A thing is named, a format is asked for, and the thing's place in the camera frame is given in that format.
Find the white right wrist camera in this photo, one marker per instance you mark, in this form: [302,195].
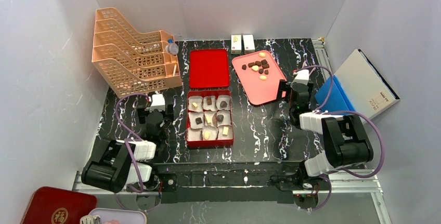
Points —
[301,77]

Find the orange plastic file rack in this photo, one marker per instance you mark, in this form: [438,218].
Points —
[130,61]

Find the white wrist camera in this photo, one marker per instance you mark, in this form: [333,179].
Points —
[157,103]
[301,77]

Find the white rectangular chocolate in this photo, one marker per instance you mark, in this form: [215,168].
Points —
[225,131]

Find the dark red round tin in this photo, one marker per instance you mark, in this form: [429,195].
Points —
[53,205]

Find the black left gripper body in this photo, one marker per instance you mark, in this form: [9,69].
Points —
[142,113]

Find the aluminium rail frame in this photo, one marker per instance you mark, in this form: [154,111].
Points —
[265,145]

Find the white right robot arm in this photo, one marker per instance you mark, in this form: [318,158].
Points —
[345,141]

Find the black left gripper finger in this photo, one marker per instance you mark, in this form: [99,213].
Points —
[141,115]
[169,112]

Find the red chocolate box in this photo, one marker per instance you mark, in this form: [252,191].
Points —
[195,132]

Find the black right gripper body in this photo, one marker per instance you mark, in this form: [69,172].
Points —
[283,89]

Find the plastic water bottle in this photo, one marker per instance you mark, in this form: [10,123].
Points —
[171,47]

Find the white block chocolate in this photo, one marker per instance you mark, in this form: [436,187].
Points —
[209,119]

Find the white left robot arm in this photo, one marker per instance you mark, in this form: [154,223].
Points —
[115,164]

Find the red tin lid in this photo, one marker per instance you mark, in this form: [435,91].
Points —
[208,68]

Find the pink plastic tray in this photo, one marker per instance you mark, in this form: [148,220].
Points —
[258,91]

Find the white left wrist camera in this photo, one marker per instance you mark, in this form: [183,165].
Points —
[157,103]

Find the blue folder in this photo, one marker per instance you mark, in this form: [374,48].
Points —
[338,99]

